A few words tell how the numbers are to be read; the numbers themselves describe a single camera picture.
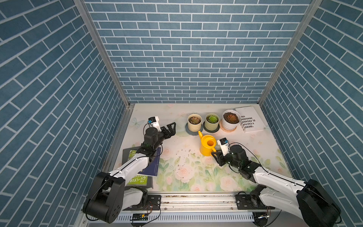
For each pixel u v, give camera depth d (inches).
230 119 39.0
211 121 39.1
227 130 40.1
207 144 33.2
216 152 32.7
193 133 39.7
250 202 26.6
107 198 16.0
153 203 29.0
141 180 29.6
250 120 41.4
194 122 39.0
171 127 29.7
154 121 29.1
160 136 27.8
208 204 29.2
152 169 31.6
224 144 29.1
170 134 29.8
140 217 28.4
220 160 29.1
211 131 40.1
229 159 28.4
